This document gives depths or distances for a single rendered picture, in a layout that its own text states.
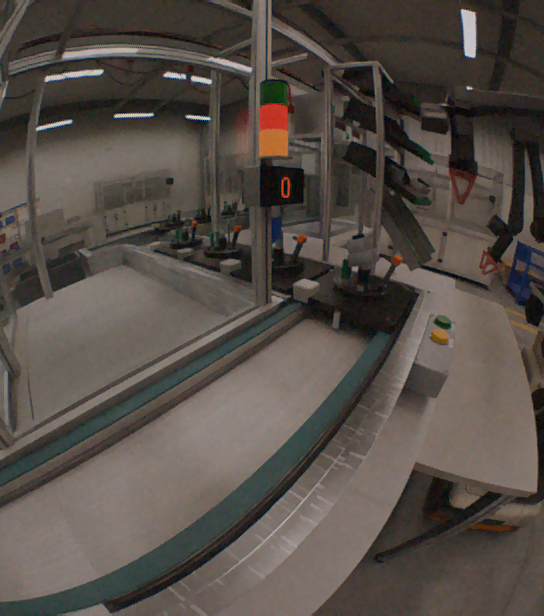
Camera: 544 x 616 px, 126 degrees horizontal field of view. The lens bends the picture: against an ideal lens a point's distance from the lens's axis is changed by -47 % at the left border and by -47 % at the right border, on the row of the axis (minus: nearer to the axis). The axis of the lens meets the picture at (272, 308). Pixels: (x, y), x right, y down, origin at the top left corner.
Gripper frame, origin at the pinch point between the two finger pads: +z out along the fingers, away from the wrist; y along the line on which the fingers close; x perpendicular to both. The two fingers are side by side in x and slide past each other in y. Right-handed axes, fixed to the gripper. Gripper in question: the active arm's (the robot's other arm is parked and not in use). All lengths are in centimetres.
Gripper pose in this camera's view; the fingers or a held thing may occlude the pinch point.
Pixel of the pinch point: (460, 200)
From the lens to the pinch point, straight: 61.0
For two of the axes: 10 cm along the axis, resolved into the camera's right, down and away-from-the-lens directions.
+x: 7.6, 3.1, -5.7
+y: -6.4, 3.6, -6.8
